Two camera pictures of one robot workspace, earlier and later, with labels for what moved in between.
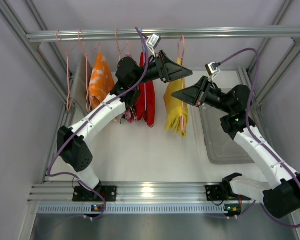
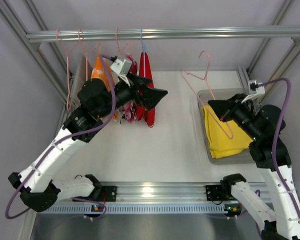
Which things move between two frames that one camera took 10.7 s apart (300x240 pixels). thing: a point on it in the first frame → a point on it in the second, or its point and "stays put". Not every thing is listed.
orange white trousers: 101,82 stays put
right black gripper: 203,90 → 230,110
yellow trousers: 176,110 → 225,138
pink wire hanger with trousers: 179,55 → 205,78
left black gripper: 161,66 → 137,91
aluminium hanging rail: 260,32 stays put
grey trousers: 79,84 stays put
